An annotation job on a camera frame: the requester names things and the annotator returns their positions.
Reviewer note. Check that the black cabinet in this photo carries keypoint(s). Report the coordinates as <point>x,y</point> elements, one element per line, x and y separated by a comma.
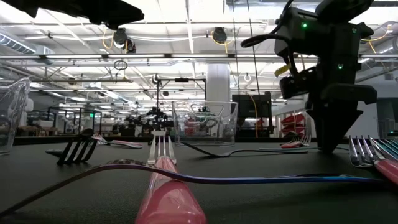
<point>248,107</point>

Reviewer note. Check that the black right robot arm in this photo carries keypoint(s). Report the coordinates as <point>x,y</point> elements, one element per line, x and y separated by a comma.
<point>326,34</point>

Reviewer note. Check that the red storage bin rack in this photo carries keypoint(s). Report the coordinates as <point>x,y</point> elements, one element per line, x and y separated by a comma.
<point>293,119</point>

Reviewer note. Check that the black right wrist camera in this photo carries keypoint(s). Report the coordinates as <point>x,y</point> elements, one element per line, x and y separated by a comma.
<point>295,87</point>

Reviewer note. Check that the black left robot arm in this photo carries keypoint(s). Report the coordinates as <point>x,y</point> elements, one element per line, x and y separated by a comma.
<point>62,7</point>

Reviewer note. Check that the clear plastic bin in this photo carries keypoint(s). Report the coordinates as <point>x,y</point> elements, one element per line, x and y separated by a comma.
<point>224,124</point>
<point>14,102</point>

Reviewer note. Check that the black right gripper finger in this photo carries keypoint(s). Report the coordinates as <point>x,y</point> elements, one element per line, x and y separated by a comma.
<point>339,124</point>
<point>321,127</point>

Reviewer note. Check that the yellow tape tag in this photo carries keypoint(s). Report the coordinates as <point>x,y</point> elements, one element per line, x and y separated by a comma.
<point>282,70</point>

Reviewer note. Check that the white building pillar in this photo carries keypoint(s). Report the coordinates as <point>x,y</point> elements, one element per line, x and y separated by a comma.
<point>218,82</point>

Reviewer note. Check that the silver ventilation duct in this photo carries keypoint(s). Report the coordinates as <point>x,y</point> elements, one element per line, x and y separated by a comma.
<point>15,43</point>

